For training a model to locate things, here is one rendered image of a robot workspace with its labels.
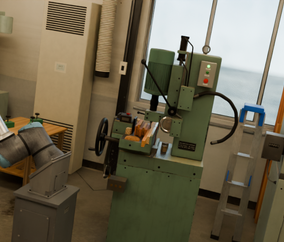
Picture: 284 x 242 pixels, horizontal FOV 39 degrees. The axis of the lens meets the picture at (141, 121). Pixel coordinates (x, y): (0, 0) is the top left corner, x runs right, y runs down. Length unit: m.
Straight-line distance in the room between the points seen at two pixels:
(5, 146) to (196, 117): 1.23
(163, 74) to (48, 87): 1.85
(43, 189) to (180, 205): 0.93
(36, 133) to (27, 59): 2.33
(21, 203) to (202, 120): 1.27
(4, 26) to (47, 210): 2.40
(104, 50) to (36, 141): 1.87
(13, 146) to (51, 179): 0.30
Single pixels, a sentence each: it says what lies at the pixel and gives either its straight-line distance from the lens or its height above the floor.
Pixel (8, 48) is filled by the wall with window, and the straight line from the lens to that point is 4.88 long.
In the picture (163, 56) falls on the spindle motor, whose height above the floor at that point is 1.47.
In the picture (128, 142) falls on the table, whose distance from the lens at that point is 2.64.
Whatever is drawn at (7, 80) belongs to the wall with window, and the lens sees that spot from 4.92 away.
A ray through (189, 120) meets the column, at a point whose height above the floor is 1.07.
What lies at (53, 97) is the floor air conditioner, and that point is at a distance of 4.29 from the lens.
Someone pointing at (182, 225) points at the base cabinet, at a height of 0.36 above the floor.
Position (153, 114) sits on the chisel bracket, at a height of 1.05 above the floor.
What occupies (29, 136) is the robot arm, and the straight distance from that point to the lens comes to 2.50.
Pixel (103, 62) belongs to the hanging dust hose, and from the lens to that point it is 4.15.
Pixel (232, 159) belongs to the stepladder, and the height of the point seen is 0.69.
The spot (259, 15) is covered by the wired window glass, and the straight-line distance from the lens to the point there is 4.13.
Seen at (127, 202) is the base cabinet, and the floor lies 0.44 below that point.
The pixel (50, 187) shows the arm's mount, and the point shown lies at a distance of 2.48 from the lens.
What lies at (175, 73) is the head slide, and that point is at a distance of 2.73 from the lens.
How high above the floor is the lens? 1.61
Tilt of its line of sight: 13 degrees down
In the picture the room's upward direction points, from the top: 9 degrees clockwise
